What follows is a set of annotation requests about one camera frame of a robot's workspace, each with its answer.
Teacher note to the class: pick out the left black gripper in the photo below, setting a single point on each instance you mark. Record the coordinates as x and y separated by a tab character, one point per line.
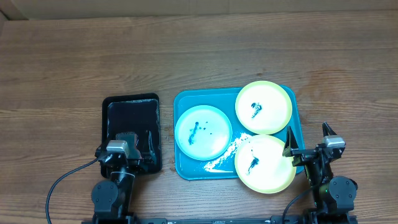
140	165

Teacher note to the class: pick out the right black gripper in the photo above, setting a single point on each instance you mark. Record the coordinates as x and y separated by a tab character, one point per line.
304	154

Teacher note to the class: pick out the pink green sponge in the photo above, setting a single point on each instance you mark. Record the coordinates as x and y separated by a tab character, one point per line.
127	136

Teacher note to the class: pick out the light blue plate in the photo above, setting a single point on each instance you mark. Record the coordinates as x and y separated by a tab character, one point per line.
203	132

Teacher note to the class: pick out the yellow plate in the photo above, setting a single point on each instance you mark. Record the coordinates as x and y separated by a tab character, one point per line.
263	107
260	165

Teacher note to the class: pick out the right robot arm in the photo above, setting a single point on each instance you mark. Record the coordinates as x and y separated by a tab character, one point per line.
333	195

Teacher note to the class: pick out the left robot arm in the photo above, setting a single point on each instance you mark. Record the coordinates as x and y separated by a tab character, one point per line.
111	197

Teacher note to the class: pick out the black water tray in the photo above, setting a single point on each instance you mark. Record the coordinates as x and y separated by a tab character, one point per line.
134	113

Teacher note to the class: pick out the teal plastic tray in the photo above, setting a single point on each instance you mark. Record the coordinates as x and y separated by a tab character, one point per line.
221	167

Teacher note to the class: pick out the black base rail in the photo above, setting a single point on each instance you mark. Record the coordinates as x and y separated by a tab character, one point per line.
275	219

